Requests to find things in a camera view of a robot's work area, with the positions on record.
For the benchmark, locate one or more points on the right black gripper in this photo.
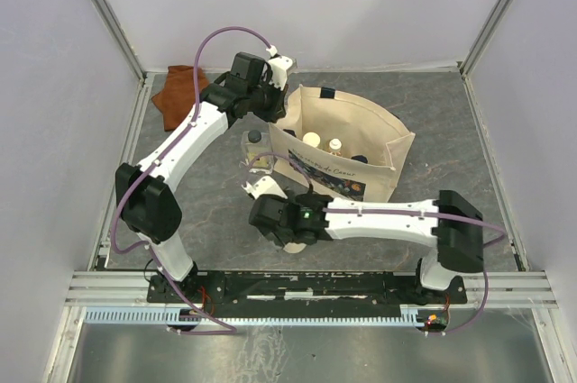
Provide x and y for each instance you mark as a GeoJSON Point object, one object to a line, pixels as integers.
{"type": "Point", "coordinates": [279, 237]}

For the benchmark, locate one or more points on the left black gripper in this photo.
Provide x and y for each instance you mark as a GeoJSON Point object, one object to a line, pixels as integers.
{"type": "Point", "coordinates": [278, 110]}

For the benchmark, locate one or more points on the beige pump bottle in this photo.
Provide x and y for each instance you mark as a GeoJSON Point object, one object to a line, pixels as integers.
{"type": "Point", "coordinates": [294, 248]}

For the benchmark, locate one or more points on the amber liquid clear bottle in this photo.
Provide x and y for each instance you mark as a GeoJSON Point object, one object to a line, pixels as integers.
{"type": "Point", "coordinates": [334, 147]}

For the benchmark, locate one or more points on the pale green lotion bottle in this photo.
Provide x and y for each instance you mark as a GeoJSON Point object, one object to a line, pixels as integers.
{"type": "Point", "coordinates": [312, 139]}

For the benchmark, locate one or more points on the cream canvas tote bag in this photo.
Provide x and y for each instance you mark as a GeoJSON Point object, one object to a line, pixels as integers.
{"type": "Point", "coordinates": [375, 143]}

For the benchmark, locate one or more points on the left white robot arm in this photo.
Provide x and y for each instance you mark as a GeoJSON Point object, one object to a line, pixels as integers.
{"type": "Point", "coordinates": [145, 193]}

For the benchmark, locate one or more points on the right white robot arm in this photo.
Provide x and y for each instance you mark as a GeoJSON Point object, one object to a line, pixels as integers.
{"type": "Point", "coordinates": [448, 225]}

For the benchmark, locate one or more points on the square perfume bottle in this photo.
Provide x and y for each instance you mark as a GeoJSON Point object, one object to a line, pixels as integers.
{"type": "Point", "coordinates": [254, 143]}

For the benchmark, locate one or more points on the brown folded towel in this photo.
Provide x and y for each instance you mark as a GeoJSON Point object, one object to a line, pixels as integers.
{"type": "Point", "coordinates": [177, 97]}

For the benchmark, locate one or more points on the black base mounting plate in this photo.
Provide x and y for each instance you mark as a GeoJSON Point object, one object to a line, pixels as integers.
{"type": "Point", "coordinates": [215, 288]}

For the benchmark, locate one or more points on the small circuit board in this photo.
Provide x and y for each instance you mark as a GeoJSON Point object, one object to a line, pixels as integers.
{"type": "Point", "coordinates": [436, 322]}

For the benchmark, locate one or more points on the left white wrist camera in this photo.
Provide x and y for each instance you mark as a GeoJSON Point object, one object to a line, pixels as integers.
{"type": "Point", "coordinates": [281, 67]}

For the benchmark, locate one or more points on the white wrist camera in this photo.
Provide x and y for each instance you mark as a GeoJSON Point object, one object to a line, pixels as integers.
{"type": "Point", "coordinates": [265, 185]}
{"type": "Point", "coordinates": [281, 67]}

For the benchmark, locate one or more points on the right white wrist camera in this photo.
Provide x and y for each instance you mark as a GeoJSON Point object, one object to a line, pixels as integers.
{"type": "Point", "coordinates": [265, 185]}

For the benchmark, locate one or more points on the blue slotted cable duct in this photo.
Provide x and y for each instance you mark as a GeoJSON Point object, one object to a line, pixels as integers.
{"type": "Point", "coordinates": [307, 313]}

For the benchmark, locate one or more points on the aluminium frame rail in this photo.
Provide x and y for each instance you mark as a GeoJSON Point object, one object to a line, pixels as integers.
{"type": "Point", "coordinates": [107, 288]}

